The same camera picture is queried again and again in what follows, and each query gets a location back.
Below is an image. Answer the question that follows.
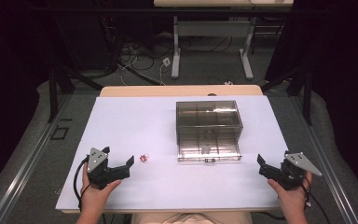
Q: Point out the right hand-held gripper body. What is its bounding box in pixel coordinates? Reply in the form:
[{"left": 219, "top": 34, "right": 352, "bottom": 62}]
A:
[{"left": 258, "top": 151, "right": 324, "bottom": 191}]

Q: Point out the black metal stand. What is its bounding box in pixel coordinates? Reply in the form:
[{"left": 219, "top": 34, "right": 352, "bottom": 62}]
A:
[
  {"left": 260, "top": 66, "right": 313, "bottom": 127},
  {"left": 47, "top": 66, "right": 104, "bottom": 124}
]

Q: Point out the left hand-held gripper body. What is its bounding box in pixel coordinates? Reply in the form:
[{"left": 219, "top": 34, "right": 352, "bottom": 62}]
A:
[{"left": 87, "top": 147, "right": 131, "bottom": 190}]

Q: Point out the person's lap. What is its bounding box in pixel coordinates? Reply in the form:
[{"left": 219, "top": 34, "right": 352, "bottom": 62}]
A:
[{"left": 131, "top": 211, "right": 254, "bottom": 224}]

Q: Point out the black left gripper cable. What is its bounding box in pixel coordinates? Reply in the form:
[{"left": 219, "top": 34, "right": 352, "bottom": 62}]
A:
[{"left": 73, "top": 156, "right": 90, "bottom": 210}]

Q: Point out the tangle of floor cables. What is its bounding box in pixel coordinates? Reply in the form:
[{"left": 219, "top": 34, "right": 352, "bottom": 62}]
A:
[{"left": 101, "top": 18, "right": 181, "bottom": 88}]

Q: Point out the person's right hand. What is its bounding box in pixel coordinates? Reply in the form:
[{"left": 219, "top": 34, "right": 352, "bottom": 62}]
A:
[{"left": 267, "top": 170, "right": 312, "bottom": 217}]

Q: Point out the white table mat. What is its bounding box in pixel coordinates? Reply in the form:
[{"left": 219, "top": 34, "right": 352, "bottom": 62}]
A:
[{"left": 55, "top": 94, "right": 290, "bottom": 213}]

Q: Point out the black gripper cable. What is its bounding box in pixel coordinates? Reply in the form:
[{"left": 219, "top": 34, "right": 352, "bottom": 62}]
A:
[
  {"left": 300, "top": 182, "right": 332, "bottom": 224},
  {"left": 73, "top": 156, "right": 90, "bottom": 210}
]

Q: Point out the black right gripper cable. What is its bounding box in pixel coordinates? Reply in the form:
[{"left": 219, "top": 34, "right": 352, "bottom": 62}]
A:
[{"left": 300, "top": 182, "right": 332, "bottom": 224}]

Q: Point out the white desk with metal legs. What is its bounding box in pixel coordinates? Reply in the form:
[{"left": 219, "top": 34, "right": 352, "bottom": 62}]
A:
[{"left": 153, "top": 0, "right": 295, "bottom": 80}]

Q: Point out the person's left hand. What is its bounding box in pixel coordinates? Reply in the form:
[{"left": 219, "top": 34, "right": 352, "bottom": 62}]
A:
[{"left": 79, "top": 172, "right": 123, "bottom": 217}]

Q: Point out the clear plastic drawer box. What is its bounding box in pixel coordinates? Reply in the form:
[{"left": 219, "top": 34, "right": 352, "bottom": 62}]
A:
[{"left": 175, "top": 100, "right": 244, "bottom": 163}]

